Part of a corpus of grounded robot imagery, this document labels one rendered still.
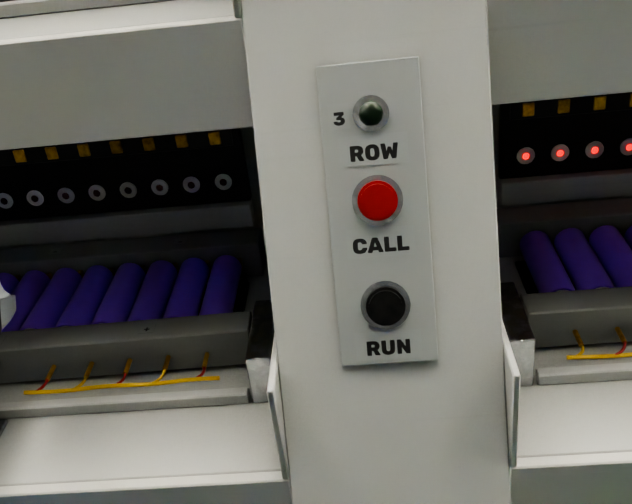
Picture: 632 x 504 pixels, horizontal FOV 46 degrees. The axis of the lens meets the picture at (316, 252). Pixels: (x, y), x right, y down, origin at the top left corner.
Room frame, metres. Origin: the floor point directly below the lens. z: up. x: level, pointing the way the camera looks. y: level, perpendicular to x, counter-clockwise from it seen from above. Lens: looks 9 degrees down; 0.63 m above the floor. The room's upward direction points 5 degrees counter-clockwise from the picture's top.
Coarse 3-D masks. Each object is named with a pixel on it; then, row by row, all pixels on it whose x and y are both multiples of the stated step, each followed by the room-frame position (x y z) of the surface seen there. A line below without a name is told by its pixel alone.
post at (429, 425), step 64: (256, 0) 0.30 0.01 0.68; (320, 0) 0.30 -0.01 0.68; (384, 0) 0.29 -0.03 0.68; (448, 0) 0.29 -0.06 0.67; (256, 64) 0.30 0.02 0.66; (320, 64) 0.30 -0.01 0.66; (448, 64) 0.29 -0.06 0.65; (256, 128) 0.30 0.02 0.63; (320, 128) 0.30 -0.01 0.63; (448, 128) 0.29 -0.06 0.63; (320, 192) 0.30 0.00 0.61; (448, 192) 0.29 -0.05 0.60; (320, 256) 0.30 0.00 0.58; (448, 256) 0.29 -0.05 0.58; (320, 320) 0.30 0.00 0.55; (448, 320) 0.29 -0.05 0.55; (320, 384) 0.30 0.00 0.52; (384, 384) 0.29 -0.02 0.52; (448, 384) 0.29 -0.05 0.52; (320, 448) 0.30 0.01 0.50; (384, 448) 0.29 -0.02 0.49; (448, 448) 0.29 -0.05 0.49
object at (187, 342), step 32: (160, 320) 0.38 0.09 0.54; (192, 320) 0.38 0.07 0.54; (224, 320) 0.38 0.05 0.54; (0, 352) 0.37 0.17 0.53; (32, 352) 0.37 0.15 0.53; (64, 352) 0.37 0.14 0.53; (96, 352) 0.37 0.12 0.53; (128, 352) 0.37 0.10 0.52; (160, 352) 0.37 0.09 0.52; (192, 352) 0.37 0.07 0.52; (224, 352) 0.37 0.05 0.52; (128, 384) 0.36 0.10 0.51; (160, 384) 0.36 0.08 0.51
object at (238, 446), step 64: (256, 320) 0.37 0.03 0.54; (0, 384) 0.38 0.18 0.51; (64, 384) 0.38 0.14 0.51; (192, 384) 0.37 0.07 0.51; (256, 384) 0.34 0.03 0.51; (0, 448) 0.34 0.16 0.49; (64, 448) 0.33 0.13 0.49; (128, 448) 0.33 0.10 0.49; (192, 448) 0.32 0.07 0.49; (256, 448) 0.32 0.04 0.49
